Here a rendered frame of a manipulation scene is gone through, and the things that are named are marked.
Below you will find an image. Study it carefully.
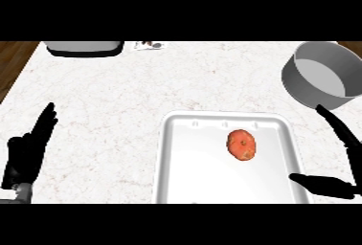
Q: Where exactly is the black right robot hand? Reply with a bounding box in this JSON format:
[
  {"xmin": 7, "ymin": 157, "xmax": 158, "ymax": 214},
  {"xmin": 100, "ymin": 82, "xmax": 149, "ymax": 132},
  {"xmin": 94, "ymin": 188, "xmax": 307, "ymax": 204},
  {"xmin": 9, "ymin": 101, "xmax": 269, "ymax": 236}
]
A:
[{"xmin": 288, "ymin": 103, "xmax": 362, "ymax": 201}]

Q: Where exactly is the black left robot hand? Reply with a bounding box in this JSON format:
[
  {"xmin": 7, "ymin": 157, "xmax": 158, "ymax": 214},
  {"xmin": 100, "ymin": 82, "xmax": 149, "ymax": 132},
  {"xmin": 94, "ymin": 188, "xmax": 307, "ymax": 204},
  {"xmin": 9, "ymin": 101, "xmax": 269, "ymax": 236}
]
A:
[{"xmin": 0, "ymin": 101, "xmax": 59, "ymax": 190}]

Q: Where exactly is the white plastic tray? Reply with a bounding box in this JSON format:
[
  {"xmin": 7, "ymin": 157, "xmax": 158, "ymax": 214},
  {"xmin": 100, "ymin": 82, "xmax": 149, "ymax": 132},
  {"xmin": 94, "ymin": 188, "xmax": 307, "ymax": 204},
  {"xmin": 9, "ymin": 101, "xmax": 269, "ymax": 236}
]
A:
[{"xmin": 151, "ymin": 110, "xmax": 315, "ymax": 205}]

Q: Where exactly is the small white printed object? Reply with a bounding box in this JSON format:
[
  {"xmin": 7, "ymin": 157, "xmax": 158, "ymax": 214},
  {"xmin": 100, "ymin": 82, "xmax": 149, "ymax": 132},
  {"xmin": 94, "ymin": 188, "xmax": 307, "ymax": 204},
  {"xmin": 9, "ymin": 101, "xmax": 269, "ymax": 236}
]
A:
[{"xmin": 131, "ymin": 41, "xmax": 168, "ymax": 51}]

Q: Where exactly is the grey metal pot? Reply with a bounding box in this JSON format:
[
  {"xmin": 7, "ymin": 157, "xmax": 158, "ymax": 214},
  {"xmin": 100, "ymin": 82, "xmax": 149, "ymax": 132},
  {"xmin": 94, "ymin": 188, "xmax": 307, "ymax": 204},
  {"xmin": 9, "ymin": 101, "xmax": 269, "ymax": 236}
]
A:
[{"xmin": 279, "ymin": 41, "xmax": 362, "ymax": 111}]

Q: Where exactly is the orange squash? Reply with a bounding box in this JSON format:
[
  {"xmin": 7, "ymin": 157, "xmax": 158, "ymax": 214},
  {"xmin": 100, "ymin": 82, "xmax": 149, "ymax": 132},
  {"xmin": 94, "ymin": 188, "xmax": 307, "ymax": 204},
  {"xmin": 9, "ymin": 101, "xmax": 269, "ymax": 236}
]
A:
[{"xmin": 226, "ymin": 128, "xmax": 257, "ymax": 162}]

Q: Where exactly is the grey and black appliance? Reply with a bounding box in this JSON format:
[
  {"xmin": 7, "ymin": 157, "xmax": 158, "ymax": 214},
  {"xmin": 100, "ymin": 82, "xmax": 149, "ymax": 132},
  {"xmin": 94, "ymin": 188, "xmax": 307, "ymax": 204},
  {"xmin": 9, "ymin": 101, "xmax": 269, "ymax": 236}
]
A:
[{"xmin": 44, "ymin": 41, "xmax": 126, "ymax": 58}]

